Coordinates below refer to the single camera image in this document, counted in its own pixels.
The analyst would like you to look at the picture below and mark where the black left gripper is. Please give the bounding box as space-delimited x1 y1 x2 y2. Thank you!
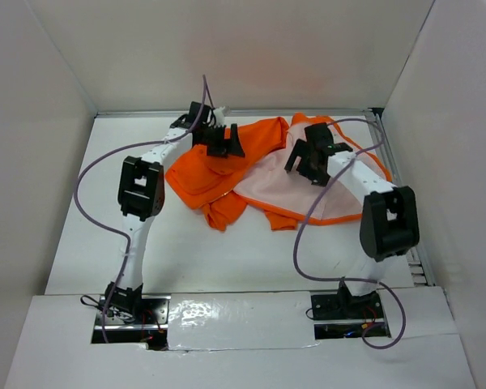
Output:
199 123 244 158

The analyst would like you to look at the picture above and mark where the orange jacket with pink lining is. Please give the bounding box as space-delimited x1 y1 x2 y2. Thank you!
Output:
164 113 393 233

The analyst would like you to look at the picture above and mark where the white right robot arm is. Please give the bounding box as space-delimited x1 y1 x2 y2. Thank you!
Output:
284 123 420 318

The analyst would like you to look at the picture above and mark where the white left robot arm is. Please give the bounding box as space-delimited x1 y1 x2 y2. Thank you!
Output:
104 102 245 323

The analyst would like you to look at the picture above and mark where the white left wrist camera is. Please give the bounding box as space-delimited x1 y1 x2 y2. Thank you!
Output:
211 106 231 126

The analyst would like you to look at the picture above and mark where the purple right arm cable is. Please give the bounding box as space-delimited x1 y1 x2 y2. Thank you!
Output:
293 117 407 350

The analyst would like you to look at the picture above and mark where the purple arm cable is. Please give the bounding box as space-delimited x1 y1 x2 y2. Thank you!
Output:
293 117 407 350
73 74 215 344

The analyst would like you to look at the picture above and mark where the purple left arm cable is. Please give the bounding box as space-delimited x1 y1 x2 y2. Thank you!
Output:
73 74 215 344

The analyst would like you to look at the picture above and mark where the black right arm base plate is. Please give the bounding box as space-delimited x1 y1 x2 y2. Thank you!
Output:
305 292 390 340

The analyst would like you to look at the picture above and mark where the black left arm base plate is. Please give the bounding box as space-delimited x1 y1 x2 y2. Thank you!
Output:
92 295 171 351

